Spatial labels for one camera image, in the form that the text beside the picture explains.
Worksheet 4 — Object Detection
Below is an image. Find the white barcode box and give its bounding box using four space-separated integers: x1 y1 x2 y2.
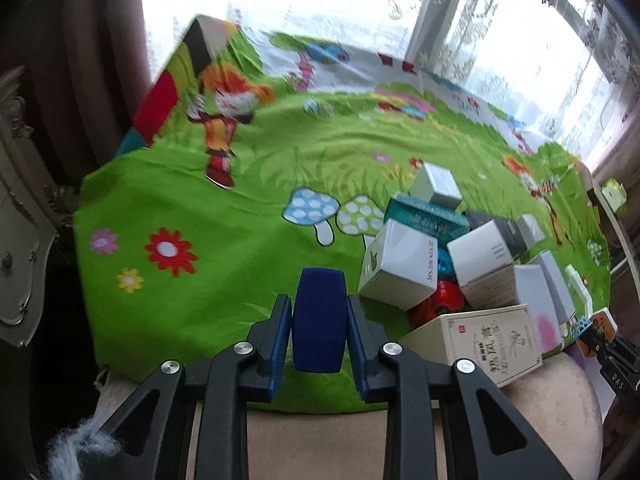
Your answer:
447 220 513 286

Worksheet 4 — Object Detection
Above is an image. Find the white curved shelf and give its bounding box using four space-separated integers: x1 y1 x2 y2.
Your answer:
587 186 640 340

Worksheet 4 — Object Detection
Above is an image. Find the small silver cube box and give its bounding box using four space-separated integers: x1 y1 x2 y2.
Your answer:
516 214 547 249

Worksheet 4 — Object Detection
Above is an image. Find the red round toy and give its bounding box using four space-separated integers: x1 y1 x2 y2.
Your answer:
408 281 465 326

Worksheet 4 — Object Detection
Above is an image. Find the brown curtain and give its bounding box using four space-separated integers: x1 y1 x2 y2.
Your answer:
28 0 151 184

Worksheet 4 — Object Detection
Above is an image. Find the black rectangular box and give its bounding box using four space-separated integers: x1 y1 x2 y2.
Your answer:
463 209 527 259

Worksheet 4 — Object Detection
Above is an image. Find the teal box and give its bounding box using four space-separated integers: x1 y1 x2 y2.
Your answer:
384 193 470 247

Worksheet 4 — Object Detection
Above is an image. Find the blue round toy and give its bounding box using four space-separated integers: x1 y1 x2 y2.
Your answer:
437 247 457 283

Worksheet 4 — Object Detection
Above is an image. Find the cream tea box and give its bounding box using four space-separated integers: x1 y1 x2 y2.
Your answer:
399 304 542 388

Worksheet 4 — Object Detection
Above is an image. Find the small white green box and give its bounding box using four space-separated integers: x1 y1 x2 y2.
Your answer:
409 162 462 210

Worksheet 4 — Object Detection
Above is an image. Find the small orange white box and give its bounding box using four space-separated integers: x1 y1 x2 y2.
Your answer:
572 308 617 359

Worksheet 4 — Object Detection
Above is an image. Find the dark blue box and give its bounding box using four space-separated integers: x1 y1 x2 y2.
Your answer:
292 268 347 374

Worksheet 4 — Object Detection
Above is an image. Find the white lace curtain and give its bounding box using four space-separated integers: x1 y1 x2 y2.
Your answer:
142 0 639 167

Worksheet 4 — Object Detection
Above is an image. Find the tall white carton box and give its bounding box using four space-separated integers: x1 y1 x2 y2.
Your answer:
528 250 576 324

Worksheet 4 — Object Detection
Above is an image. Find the white toy frame piece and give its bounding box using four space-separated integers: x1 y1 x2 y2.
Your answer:
565 264 593 318

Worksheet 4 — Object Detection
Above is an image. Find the white box pink spot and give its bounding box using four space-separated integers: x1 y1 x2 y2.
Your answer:
462 262 566 361

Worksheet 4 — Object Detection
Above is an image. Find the white box red text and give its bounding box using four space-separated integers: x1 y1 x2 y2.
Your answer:
358 220 438 311

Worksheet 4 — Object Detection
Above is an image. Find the green cartoon play mat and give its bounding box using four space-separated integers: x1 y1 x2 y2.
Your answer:
75 15 611 381

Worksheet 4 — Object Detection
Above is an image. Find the green tissue pack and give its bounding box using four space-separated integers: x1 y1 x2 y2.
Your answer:
601 178 627 214

